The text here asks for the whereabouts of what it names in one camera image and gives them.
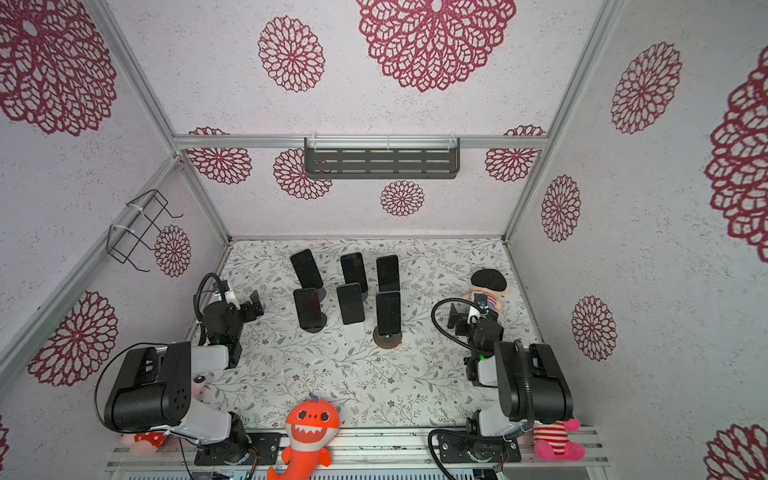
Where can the pink striped panda plush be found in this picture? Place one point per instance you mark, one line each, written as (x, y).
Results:
(552, 442)

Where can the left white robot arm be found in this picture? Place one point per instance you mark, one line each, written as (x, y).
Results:
(158, 391)

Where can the dark grey wall shelf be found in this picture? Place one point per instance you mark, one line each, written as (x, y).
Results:
(386, 159)

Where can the aluminium front rail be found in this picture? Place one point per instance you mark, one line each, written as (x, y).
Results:
(353, 449)

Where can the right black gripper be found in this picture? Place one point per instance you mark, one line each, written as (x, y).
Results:
(462, 320)

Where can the black phone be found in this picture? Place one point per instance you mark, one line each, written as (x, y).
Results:
(353, 270)
(306, 301)
(388, 273)
(306, 269)

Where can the black haired doll plush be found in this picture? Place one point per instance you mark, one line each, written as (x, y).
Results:
(491, 283)

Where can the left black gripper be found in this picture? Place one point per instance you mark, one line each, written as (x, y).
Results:
(249, 311)

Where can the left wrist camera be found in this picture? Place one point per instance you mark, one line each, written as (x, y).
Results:
(225, 292)

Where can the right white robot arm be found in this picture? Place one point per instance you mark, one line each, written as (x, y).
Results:
(530, 387)

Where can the white front middle stand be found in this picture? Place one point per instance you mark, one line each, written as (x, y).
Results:
(354, 331)

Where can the black front left stand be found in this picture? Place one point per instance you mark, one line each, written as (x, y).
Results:
(313, 323)

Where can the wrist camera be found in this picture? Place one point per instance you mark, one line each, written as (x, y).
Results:
(225, 292)
(478, 309)

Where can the black wire wall rack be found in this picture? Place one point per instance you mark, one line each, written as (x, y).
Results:
(124, 239)

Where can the red shark plush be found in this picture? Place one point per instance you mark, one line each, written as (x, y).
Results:
(310, 427)

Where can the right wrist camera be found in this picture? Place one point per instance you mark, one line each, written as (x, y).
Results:
(478, 309)

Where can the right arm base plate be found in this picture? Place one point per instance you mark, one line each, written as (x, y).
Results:
(453, 449)

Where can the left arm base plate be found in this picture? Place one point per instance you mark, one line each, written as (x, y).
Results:
(261, 448)

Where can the red mushroom plush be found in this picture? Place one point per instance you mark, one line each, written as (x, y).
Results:
(144, 444)

